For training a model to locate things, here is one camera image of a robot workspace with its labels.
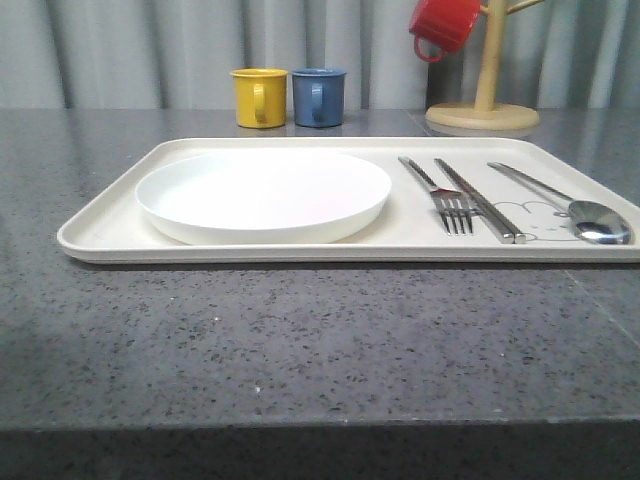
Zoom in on white round plate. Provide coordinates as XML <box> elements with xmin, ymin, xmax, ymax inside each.
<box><xmin>135</xmin><ymin>149</ymin><xmax>392</xmax><ymax>245</ymax></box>

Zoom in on silver metal fork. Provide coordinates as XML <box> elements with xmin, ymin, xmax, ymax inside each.
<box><xmin>398</xmin><ymin>156</ymin><xmax>474</xmax><ymax>236</ymax></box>

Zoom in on silver metal spoon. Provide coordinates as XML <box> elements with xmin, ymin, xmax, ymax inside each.
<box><xmin>487</xmin><ymin>162</ymin><xmax>633</xmax><ymax>245</ymax></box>

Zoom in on beige rabbit serving tray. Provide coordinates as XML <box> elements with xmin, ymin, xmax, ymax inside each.
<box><xmin>57</xmin><ymin>137</ymin><xmax>639</xmax><ymax>264</ymax></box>

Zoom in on blue mug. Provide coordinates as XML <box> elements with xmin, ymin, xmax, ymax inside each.
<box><xmin>291</xmin><ymin>68</ymin><xmax>346</xmax><ymax>128</ymax></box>

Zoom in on yellow mug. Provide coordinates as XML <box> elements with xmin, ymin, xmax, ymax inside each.
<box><xmin>230</xmin><ymin>68</ymin><xmax>288</xmax><ymax>129</ymax></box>

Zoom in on wooden mug tree stand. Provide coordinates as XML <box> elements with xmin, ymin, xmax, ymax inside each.
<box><xmin>425</xmin><ymin>0</ymin><xmax>542</xmax><ymax>131</ymax></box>

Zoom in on red mug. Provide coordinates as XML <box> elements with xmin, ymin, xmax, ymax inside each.
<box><xmin>409</xmin><ymin>0</ymin><xmax>483</xmax><ymax>62</ymax></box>

